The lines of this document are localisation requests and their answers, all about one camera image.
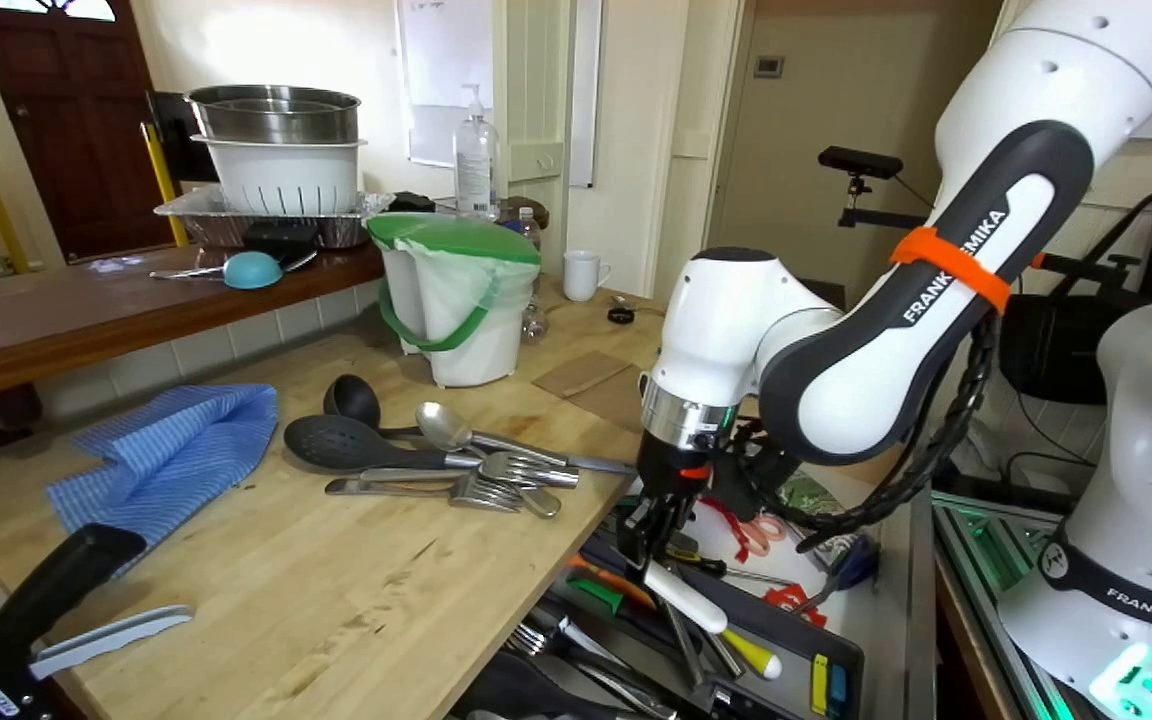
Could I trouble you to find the blue checked cloth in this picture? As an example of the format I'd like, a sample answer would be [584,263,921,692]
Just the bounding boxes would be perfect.
[46,380,284,546]

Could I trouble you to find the brown wooden counter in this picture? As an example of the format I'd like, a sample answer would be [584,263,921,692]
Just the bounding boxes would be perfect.
[0,240,389,412]

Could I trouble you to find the large black slotted spoon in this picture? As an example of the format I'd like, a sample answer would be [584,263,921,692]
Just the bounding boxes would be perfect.
[280,412,584,493]

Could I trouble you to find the green printed packet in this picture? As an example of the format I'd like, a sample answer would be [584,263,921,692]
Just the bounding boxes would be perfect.
[781,472,866,540]

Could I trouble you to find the black stand rod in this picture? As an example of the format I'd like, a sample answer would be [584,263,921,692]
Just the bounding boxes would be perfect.
[813,140,931,232]

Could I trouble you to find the blue handled tool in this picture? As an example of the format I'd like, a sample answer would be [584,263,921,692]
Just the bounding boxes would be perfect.
[825,533,883,600]

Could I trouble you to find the metal handled shears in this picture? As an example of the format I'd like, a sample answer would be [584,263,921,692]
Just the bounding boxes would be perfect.
[660,607,749,692]

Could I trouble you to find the white mug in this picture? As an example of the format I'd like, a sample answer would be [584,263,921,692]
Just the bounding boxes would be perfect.
[562,246,611,308]

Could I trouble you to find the green metal frame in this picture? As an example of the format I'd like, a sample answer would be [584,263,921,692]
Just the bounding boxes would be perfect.
[931,493,1073,720]

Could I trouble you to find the small black ladle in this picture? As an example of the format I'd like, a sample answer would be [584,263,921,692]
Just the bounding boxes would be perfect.
[322,373,430,440]

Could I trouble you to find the wooden drawer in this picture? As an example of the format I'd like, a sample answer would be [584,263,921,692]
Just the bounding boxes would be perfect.
[450,450,941,720]

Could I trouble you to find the orange handled tool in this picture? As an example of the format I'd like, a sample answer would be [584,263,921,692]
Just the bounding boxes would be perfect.
[570,551,660,610]

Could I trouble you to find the large metal pot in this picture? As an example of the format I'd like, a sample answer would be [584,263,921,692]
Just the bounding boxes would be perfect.
[188,84,364,148]

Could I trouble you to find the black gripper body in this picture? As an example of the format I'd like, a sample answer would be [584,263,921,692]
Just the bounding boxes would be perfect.
[627,431,719,534]

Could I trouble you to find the yellow handled tool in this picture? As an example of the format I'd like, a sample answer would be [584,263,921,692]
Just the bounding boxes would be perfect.
[708,623,788,682]

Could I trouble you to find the red handled tool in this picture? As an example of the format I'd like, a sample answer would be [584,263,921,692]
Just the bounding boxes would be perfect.
[760,579,832,631]

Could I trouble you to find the dark wooden door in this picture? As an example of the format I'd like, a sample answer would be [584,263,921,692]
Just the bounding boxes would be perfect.
[0,0,178,263]

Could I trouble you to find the white dish rack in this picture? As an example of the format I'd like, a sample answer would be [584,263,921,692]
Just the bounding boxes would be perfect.
[154,137,372,222]

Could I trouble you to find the metal spoon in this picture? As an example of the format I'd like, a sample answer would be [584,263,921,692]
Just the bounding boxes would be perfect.
[412,398,643,480]

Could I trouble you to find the white bucket with green lid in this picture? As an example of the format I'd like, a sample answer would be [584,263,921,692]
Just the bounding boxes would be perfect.
[364,213,548,393]

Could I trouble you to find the teal bowl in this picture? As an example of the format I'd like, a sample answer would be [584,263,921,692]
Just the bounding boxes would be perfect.
[220,246,289,294]

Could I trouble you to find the grey flat strip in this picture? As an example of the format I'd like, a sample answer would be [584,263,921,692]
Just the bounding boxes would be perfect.
[27,604,197,682]

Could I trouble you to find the green handled tool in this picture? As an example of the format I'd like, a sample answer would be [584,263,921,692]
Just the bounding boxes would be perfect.
[570,571,634,619]

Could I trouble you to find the black bag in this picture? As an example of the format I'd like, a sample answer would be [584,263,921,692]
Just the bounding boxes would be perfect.
[1006,190,1152,408]

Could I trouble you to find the clear plastic bottle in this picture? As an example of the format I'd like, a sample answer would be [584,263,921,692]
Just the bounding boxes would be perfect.
[451,103,499,218]

